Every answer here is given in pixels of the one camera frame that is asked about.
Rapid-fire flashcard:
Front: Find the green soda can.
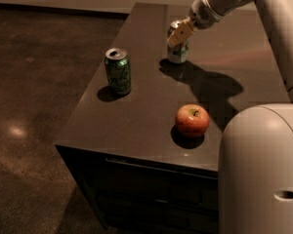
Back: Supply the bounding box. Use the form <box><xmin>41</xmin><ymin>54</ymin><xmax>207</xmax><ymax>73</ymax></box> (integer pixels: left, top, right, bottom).
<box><xmin>105</xmin><ymin>48</ymin><xmax>131</xmax><ymax>96</ymax></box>

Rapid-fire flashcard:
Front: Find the dark drawer cabinet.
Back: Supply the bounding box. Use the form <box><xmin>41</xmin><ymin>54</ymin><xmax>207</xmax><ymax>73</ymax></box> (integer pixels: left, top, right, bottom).
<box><xmin>56</xmin><ymin>144</ymin><xmax>219</xmax><ymax>234</ymax></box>

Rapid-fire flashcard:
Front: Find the red apple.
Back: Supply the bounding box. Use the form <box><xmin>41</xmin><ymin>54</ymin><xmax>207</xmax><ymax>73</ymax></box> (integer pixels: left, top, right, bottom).
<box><xmin>175</xmin><ymin>104</ymin><xmax>209</xmax><ymax>138</ymax></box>

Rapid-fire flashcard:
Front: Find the white 7up soda can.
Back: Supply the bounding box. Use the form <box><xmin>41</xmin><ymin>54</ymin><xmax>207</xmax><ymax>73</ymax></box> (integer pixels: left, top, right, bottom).
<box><xmin>167</xmin><ymin>19</ymin><xmax>188</xmax><ymax>64</ymax></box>

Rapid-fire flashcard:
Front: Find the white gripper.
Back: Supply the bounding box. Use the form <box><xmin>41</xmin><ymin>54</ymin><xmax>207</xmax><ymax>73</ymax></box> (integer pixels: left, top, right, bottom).
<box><xmin>167</xmin><ymin>0</ymin><xmax>225</xmax><ymax>48</ymax></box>

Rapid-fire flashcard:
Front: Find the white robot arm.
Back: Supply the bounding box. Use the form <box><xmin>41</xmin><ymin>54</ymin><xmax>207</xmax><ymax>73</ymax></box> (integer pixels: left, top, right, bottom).
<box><xmin>167</xmin><ymin>0</ymin><xmax>293</xmax><ymax>234</ymax></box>

